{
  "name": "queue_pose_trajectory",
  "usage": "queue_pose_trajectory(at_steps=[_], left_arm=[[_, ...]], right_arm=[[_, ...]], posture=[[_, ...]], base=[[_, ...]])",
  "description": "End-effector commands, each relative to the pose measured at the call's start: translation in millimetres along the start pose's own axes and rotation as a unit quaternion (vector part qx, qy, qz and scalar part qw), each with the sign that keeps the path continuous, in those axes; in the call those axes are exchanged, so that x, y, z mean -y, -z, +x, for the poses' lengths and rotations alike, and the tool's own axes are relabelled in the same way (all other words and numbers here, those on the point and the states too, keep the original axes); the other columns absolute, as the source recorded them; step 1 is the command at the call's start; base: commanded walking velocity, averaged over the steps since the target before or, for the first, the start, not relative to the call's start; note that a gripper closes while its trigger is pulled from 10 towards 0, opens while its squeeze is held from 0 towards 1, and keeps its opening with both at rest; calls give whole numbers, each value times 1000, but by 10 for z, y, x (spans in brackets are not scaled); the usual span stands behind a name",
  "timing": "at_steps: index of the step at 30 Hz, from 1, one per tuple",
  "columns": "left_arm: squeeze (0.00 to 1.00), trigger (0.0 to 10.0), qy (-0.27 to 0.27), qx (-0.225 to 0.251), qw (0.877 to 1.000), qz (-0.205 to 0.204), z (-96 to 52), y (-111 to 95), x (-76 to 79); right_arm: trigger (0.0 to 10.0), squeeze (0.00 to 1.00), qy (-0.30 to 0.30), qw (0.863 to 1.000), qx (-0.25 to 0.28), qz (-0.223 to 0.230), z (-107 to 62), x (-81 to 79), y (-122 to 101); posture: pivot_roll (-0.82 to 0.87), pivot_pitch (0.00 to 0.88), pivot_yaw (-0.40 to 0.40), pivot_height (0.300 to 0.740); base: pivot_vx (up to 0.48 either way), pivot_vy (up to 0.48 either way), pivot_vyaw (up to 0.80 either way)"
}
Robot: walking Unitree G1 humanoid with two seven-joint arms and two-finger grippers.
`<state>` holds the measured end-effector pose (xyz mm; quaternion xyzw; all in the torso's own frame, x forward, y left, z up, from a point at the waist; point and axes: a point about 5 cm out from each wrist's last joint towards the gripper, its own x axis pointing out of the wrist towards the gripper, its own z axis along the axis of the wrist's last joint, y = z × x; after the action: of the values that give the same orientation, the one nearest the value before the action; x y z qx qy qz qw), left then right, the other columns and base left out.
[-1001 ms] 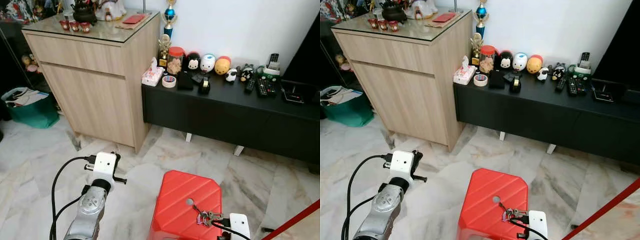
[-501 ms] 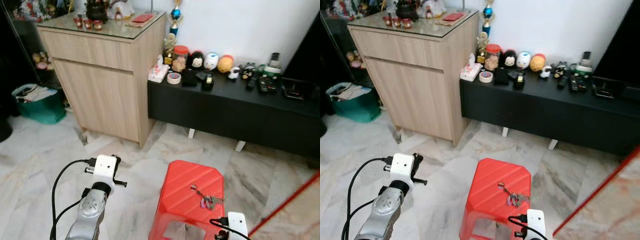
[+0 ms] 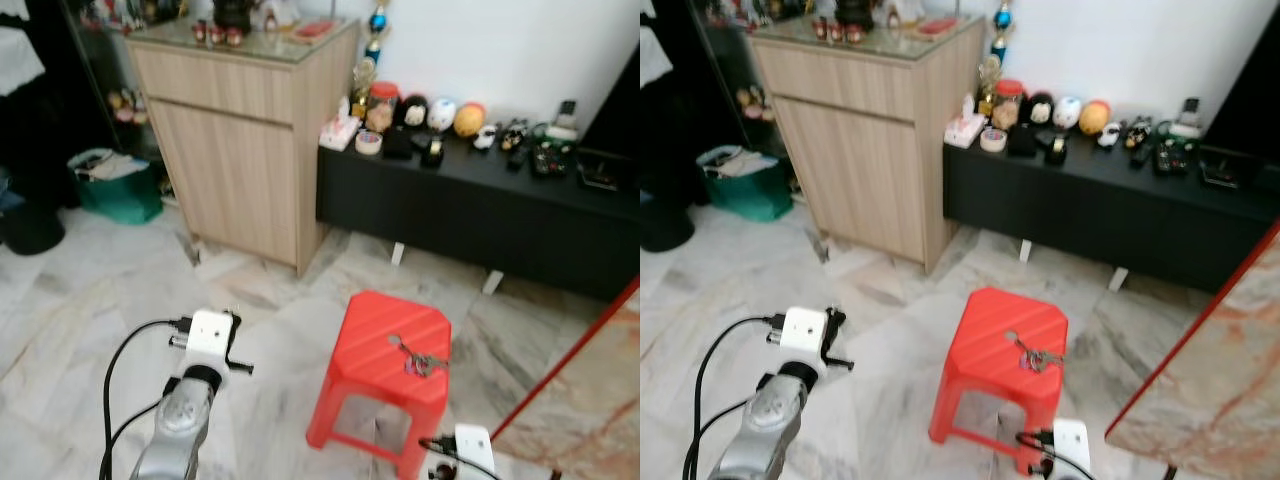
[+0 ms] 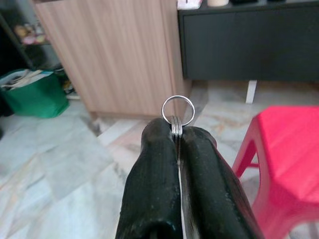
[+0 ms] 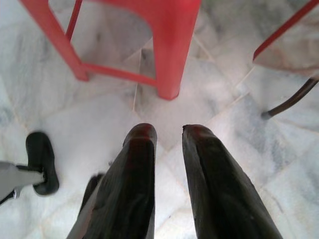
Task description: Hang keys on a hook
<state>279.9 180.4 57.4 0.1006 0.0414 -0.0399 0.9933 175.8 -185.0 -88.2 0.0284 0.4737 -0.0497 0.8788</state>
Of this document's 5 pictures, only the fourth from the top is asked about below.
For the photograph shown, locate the dark shelf rack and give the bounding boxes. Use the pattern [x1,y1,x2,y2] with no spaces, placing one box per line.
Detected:
[0,0,58,73]

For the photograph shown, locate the black low cabinet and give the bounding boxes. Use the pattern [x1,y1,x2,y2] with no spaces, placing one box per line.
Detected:
[177,0,319,104]

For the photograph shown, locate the red plastic stool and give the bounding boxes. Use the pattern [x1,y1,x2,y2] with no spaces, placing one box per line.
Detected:
[231,106,319,239]

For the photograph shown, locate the silver key bunch with ring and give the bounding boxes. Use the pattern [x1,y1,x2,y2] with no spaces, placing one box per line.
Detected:
[161,95,196,166]

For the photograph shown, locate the light wooden cabinet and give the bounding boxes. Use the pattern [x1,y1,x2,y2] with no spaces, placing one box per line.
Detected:
[32,0,192,120]

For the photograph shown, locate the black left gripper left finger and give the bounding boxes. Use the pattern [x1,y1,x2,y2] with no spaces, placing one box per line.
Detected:
[115,117,184,239]

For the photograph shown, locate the pink white tissue box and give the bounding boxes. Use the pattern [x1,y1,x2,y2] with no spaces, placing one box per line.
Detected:
[176,0,203,10]

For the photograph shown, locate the green bag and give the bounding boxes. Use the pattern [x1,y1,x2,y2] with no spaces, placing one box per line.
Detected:
[0,69,70,119]

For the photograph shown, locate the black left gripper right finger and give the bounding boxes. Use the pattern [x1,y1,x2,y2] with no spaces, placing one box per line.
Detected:
[178,125,265,239]

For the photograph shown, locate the dark shoes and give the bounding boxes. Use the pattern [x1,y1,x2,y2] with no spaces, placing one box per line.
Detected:
[62,80,81,100]

